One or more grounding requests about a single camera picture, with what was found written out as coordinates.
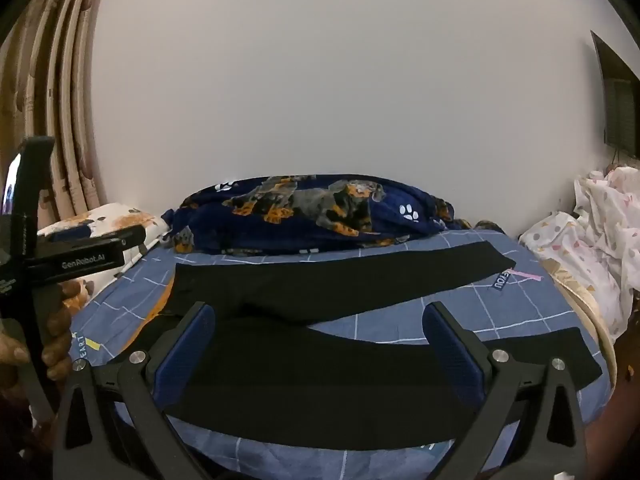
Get navy dog print blanket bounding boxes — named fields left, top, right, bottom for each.
left=161, top=174, right=457, bottom=256

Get blue checked bedsheet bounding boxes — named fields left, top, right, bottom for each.
left=70, top=230, right=613, bottom=480

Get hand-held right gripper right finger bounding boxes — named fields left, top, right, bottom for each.
left=421, top=301, right=588, bottom=480

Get beige patterned curtain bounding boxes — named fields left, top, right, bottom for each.
left=0, top=0, right=113, bottom=241

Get black pants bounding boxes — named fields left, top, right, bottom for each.
left=112, top=241, right=603, bottom=452

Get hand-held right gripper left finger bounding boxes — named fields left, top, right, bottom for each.
left=52, top=301, right=217, bottom=480

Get wall television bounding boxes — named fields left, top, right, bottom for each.
left=591, top=30, right=640, bottom=158

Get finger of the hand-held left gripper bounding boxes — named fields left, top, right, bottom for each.
left=40, top=225, right=147, bottom=253

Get white dotted cloth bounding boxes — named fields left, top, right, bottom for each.
left=519, top=166, right=640, bottom=343

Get person's left hand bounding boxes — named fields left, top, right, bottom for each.
left=0, top=280, right=86, bottom=391

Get white floral pillow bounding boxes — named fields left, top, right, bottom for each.
left=37, top=203, right=171, bottom=281

